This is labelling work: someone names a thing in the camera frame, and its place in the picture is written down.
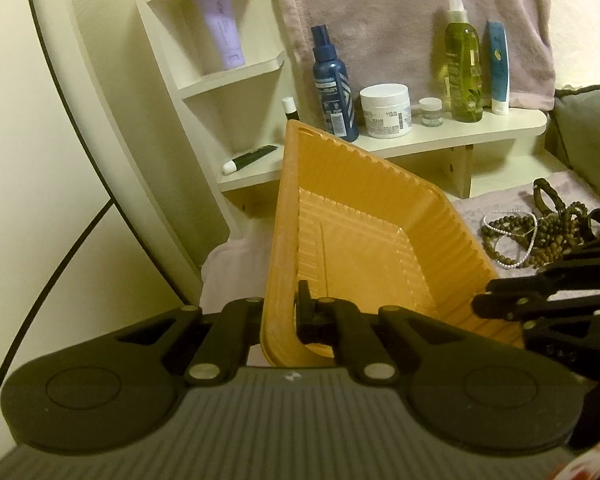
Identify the green olive spray bottle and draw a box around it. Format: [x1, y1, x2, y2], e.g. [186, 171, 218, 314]
[444, 0, 483, 124]

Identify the black strap band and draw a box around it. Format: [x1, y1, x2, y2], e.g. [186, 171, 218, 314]
[532, 178, 567, 217]

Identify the cream corner shelf unit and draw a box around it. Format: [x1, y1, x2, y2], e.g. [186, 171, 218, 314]
[136, 0, 547, 231]

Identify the blue spray bottle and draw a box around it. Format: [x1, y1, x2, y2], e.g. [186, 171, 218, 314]
[311, 25, 358, 142]

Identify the grey cushion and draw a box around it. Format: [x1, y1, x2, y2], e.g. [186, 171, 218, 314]
[545, 84, 600, 196]

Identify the lavender tube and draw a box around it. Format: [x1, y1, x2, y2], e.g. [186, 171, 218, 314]
[195, 0, 246, 70]

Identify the small black white bottle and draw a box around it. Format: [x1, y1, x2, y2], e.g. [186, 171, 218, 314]
[282, 96, 300, 120]

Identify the white pearl bracelet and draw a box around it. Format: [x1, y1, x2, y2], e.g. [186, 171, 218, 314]
[482, 208, 540, 269]

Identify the orange plastic tray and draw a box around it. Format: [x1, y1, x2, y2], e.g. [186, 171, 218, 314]
[260, 120, 524, 367]

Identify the mauve hanging towel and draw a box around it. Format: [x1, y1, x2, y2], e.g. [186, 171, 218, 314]
[277, 0, 556, 122]

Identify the dark wooden bead necklace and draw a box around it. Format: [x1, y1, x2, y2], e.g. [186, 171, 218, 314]
[480, 199, 592, 269]

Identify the small green jar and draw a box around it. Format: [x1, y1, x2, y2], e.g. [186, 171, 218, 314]
[419, 98, 443, 127]

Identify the mauve fleece mat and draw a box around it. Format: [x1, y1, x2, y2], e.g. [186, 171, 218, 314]
[200, 170, 600, 313]

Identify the blue white tube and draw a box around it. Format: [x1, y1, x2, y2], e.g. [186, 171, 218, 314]
[486, 21, 510, 115]

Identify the dark green lying tube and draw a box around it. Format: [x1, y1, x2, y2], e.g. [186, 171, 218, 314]
[222, 144, 277, 176]

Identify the white cream jar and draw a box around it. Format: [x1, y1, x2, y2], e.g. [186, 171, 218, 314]
[360, 84, 412, 139]

